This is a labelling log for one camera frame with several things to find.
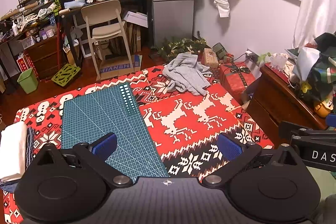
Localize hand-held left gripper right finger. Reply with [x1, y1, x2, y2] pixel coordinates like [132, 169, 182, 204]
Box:
[201, 133, 306, 187]

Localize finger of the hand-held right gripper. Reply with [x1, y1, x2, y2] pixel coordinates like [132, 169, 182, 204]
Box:
[279, 121, 336, 139]

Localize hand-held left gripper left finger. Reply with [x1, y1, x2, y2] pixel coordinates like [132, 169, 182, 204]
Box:
[31, 132, 133, 188]

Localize grey polo shirt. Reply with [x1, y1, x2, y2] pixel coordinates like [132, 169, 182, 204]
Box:
[163, 53, 212, 96]

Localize green cutting mat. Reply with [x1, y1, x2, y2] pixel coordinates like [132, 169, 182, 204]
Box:
[62, 81, 170, 178]

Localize yellow plush toy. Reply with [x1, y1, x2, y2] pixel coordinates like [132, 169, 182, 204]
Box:
[314, 98, 334, 117]

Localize dark wooden nightstand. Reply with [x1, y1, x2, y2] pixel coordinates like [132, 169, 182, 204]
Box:
[247, 63, 328, 139]

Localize red patterned blanket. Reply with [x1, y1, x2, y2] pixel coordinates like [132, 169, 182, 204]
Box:
[3, 61, 275, 224]

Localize red gift box with ribbon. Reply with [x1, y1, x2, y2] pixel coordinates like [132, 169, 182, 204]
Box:
[219, 61, 256, 105]

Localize green and white paper bundle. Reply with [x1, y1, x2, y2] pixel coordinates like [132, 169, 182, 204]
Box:
[287, 32, 336, 101]

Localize clear plastic ornament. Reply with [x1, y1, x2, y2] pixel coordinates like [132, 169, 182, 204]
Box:
[270, 53, 289, 69]

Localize folded blue jeans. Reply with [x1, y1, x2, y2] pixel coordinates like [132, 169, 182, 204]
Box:
[0, 126, 34, 193]

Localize lime green flat crate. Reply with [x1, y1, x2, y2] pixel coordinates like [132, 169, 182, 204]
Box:
[51, 63, 81, 88]

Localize cardboard box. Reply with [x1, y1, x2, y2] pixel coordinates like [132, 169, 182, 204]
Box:
[98, 55, 142, 77]

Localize kraft patterned gift box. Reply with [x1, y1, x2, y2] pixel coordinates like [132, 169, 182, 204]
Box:
[201, 48, 219, 69]

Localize white folded garment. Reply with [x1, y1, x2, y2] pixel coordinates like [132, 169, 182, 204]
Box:
[0, 121, 28, 182]

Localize green waste bin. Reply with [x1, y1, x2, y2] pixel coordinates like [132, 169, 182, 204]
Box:
[17, 67, 39, 94]

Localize brown wooden drawer cabinet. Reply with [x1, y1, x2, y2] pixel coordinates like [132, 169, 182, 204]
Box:
[26, 35, 65, 80]

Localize green tinsel garland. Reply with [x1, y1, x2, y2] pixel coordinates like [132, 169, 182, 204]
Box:
[155, 36, 208, 60]

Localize red and white box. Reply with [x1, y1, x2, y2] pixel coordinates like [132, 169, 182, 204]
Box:
[16, 53, 36, 75]

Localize white flat box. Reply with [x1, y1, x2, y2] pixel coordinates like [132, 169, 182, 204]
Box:
[123, 11, 149, 28]

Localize beige plastic chair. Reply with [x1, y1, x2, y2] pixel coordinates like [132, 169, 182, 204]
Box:
[80, 0, 135, 81]

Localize white wall charger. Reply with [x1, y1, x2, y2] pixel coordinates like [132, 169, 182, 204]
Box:
[244, 49, 259, 63]

